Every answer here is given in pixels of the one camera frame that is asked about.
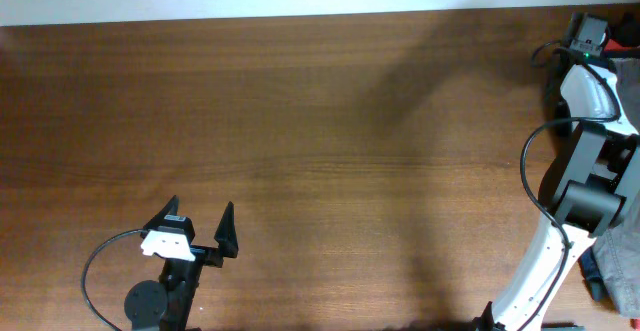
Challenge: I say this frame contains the black garment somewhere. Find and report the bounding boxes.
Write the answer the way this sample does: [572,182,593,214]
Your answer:
[611,13,640,47]

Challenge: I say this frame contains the red garment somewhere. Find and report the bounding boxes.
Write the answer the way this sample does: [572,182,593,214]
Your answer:
[604,38,639,52]

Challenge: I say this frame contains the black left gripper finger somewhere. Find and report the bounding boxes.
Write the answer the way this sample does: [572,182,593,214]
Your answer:
[214,202,239,258]
[143,195,179,231]

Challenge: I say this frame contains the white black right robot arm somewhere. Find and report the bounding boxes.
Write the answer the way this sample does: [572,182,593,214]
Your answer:
[470,13,639,330]

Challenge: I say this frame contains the dark blue garment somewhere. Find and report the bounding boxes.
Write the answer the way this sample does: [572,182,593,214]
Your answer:
[579,248,608,302]

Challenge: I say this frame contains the grey shorts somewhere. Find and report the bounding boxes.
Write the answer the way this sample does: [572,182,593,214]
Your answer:
[595,59,639,319]

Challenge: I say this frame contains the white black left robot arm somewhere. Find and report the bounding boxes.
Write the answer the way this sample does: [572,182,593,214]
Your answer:
[124,196,239,331]

